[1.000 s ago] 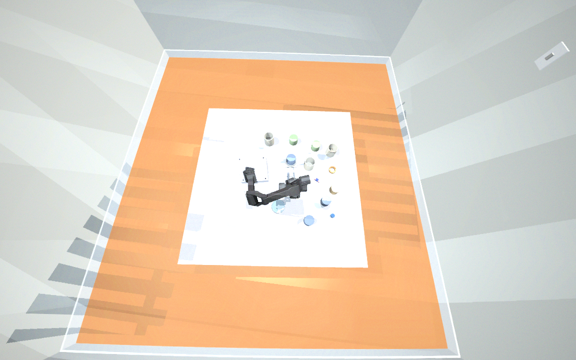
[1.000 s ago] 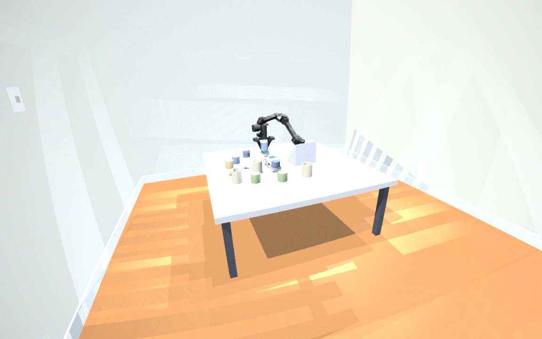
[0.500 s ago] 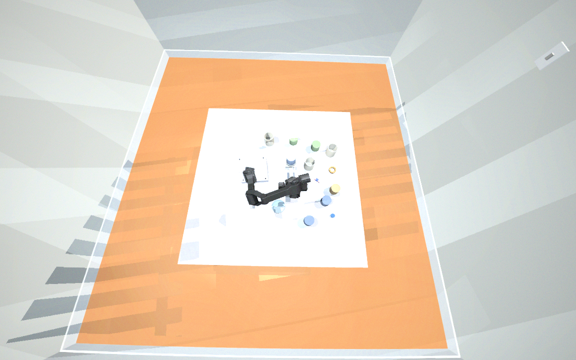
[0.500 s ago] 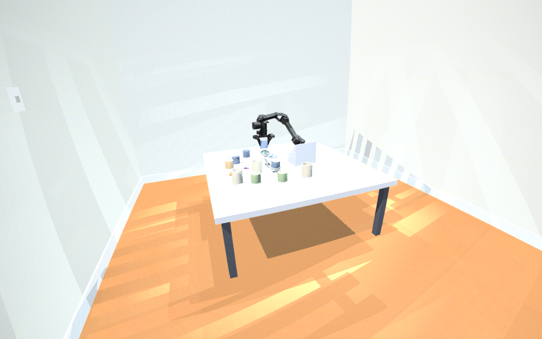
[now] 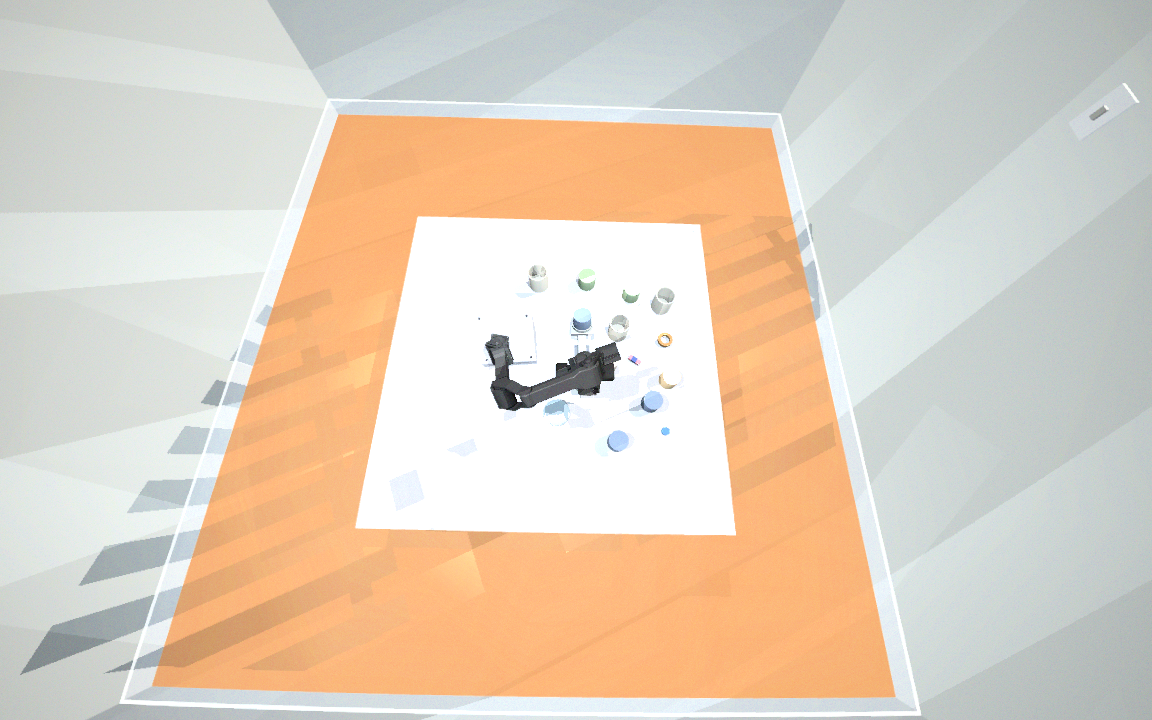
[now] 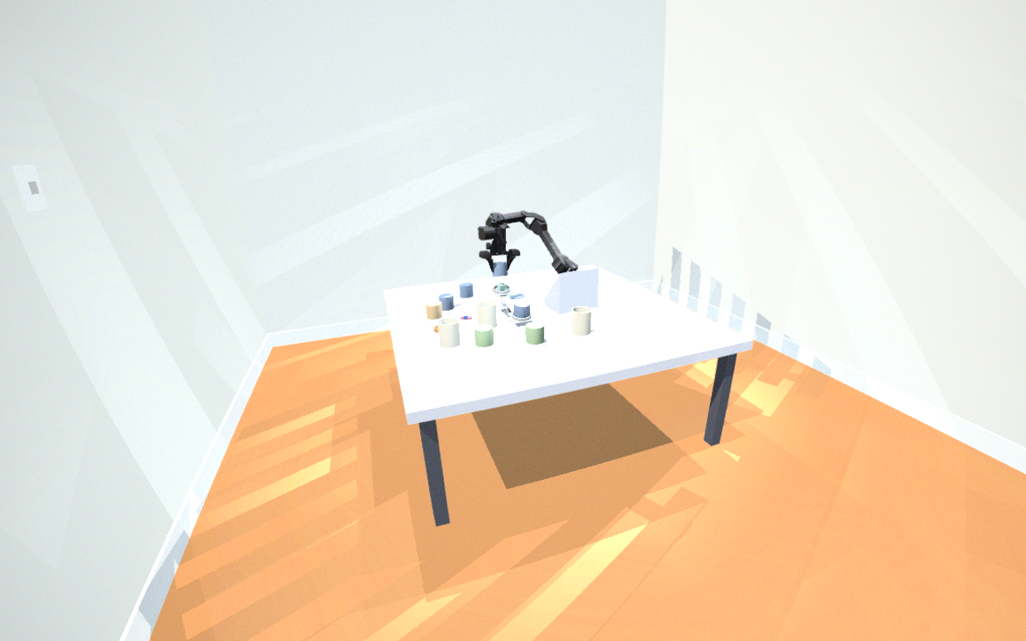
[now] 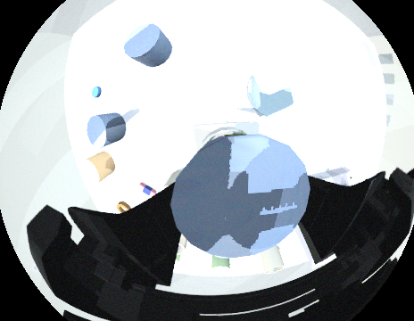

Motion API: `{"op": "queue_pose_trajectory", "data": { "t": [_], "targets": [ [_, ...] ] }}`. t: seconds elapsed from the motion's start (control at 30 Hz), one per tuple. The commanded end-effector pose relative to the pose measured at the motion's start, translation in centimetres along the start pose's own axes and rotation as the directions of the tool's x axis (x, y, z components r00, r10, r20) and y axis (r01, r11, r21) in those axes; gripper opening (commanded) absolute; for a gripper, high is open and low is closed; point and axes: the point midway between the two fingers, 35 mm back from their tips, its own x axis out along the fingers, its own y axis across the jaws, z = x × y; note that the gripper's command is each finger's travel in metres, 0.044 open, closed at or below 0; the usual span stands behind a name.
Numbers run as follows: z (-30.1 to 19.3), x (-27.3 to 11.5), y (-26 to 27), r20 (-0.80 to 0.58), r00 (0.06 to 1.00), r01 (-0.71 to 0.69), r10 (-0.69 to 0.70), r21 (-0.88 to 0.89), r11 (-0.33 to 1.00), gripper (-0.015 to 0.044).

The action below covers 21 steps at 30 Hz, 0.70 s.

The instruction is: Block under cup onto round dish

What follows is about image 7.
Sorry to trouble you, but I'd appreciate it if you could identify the orange ring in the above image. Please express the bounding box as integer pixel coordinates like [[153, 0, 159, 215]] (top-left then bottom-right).
[[117, 201, 131, 213]]

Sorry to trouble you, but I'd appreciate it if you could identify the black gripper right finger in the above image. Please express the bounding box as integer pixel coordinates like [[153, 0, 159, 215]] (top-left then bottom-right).
[[297, 171, 385, 265]]

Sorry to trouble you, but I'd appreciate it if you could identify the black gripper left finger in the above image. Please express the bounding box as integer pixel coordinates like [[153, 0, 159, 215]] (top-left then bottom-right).
[[67, 182, 181, 286]]

